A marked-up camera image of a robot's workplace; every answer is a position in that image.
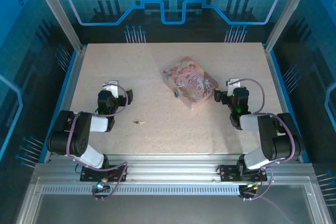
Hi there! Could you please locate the pink floral box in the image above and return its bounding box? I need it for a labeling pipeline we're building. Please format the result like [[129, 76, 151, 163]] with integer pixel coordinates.
[[162, 56, 219, 111]]

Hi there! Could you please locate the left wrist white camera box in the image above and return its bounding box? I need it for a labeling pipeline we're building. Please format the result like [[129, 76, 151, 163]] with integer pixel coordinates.
[[101, 79, 119, 96]]

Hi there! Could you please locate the aluminium and blue side rail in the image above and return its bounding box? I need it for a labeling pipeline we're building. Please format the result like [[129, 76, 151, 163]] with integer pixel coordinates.
[[39, 47, 87, 163]]

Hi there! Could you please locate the blue table side rail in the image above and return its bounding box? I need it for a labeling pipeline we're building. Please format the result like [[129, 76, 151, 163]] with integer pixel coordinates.
[[263, 45, 312, 164]]

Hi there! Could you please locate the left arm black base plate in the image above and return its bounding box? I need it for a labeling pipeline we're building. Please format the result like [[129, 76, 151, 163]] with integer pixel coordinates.
[[80, 165, 129, 183]]

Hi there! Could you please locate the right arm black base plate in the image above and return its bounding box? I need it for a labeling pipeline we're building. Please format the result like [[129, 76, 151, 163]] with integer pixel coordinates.
[[217, 165, 268, 183]]

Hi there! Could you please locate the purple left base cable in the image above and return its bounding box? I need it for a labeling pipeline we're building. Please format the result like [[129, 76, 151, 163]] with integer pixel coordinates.
[[91, 162, 129, 201]]

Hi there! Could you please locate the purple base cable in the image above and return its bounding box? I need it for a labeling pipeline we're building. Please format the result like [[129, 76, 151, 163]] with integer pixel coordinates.
[[240, 167, 275, 202], [91, 162, 129, 201]]

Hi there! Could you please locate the long aluminium frame beam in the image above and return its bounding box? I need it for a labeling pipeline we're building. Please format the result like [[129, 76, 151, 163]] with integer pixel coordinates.
[[34, 154, 316, 185]]

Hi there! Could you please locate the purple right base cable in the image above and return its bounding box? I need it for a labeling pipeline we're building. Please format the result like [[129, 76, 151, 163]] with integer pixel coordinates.
[[240, 167, 275, 202]]

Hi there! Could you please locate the aluminium frame post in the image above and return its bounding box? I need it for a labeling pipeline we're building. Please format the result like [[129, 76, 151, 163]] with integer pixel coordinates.
[[29, 0, 84, 53], [263, 0, 320, 54]]

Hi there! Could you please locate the slotted grey cable duct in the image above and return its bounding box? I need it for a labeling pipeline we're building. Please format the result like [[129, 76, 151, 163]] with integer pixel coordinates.
[[41, 185, 242, 196]]

